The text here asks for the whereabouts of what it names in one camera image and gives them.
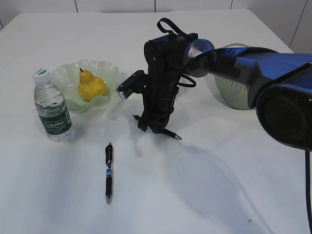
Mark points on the clear plastic water bottle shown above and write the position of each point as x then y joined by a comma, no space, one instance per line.
51,107

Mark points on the black pen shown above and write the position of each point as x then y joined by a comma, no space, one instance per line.
165,131
109,173

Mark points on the black pen on ruler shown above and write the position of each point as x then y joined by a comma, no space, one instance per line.
109,173

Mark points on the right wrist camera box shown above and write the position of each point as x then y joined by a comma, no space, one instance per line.
136,83

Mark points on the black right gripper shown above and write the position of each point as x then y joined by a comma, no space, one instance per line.
158,105

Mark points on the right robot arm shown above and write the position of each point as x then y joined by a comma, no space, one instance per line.
279,85

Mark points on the yellow pear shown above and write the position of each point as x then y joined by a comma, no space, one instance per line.
90,86

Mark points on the green plastic woven basket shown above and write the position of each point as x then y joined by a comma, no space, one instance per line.
232,88

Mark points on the green glass wavy plate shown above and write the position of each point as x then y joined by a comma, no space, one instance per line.
66,78

